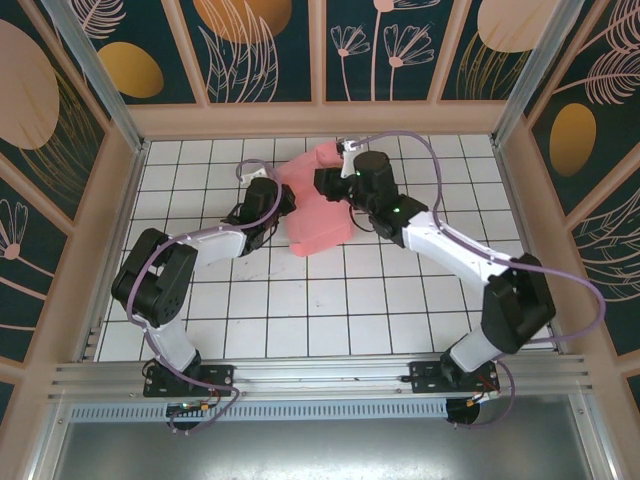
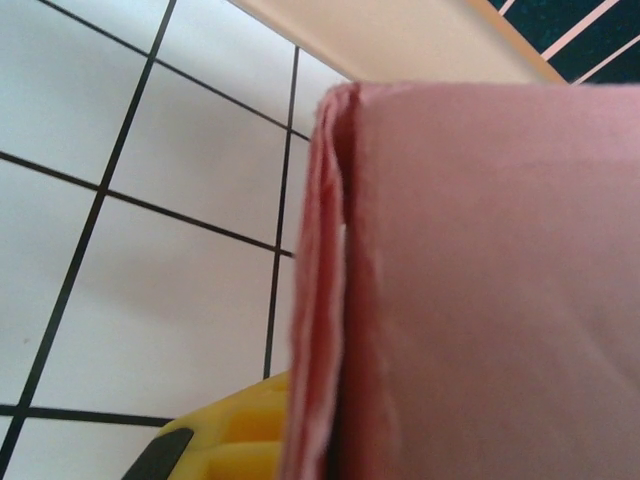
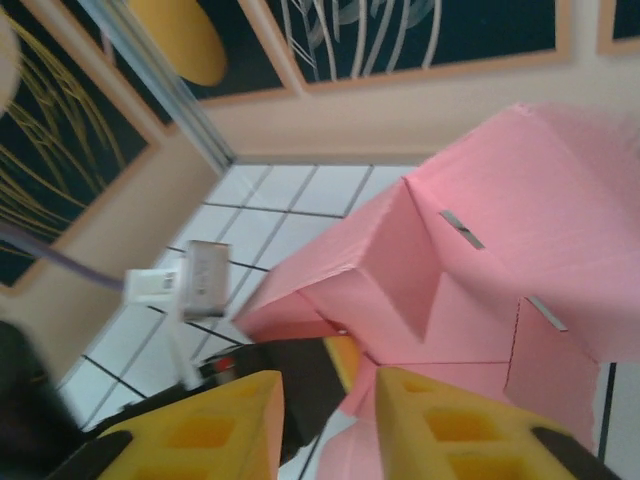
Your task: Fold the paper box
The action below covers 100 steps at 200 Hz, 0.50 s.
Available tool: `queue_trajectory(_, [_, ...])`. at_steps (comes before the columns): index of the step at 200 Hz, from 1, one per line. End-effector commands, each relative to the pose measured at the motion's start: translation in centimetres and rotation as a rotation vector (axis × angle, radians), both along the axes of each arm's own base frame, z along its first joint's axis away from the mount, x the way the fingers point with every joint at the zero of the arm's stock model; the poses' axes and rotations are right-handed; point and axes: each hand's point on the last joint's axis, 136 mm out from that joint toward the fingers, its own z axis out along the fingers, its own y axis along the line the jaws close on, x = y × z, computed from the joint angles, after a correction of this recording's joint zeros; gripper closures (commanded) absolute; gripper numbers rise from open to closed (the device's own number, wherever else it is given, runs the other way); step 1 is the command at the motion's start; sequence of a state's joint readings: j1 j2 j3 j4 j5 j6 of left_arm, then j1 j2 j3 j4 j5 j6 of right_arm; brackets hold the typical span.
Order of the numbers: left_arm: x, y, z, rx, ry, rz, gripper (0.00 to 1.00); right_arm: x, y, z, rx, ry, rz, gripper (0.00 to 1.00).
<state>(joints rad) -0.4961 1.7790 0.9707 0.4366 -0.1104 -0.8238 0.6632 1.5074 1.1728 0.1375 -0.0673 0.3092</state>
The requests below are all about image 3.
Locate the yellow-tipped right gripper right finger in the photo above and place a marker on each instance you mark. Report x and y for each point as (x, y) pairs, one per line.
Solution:
(450, 430)

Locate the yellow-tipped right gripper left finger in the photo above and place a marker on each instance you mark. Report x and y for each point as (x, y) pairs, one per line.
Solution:
(215, 435)

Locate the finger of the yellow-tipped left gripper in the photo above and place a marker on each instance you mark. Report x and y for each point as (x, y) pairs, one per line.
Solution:
(345, 357)

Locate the pink paper box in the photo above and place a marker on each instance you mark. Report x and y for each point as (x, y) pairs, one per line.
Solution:
(500, 200)

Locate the aluminium corner post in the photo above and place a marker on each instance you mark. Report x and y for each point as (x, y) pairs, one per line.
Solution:
(165, 95)

